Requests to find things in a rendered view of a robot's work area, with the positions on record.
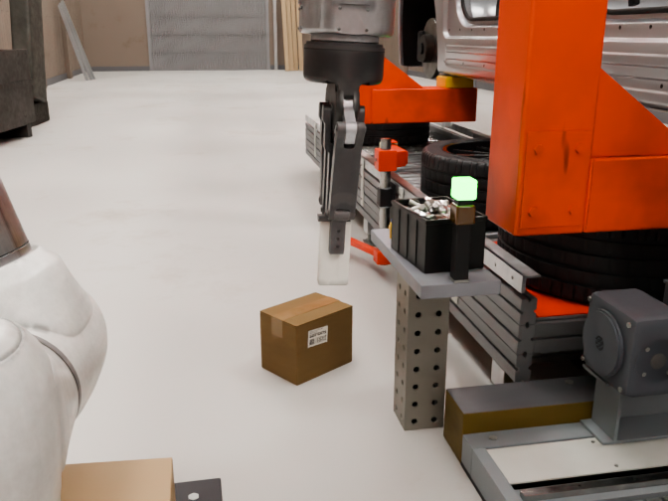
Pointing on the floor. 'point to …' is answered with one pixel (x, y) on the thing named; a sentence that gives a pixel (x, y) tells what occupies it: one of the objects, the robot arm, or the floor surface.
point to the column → (419, 358)
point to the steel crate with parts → (16, 94)
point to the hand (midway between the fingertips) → (334, 250)
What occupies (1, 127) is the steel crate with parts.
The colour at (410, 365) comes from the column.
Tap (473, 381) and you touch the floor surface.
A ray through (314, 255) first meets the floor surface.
